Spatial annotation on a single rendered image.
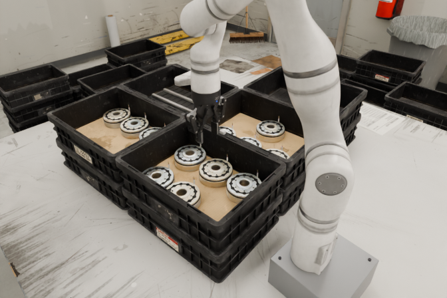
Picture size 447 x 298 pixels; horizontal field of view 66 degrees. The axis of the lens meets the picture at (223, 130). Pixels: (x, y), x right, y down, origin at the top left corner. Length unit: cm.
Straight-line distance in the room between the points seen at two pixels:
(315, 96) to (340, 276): 48
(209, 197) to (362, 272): 43
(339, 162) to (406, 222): 60
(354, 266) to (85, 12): 394
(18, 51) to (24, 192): 295
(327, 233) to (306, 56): 41
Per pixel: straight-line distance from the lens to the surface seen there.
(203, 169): 106
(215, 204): 98
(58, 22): 429
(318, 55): 57
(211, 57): 82
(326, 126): 69
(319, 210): 75
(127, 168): 98
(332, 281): 91
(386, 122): 173
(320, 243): 83
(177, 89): 160
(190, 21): 78
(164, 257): 105
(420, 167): 150
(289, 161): 98
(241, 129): 129
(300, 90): 60
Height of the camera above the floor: 153
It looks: 33 degrees down
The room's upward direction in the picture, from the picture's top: straight up
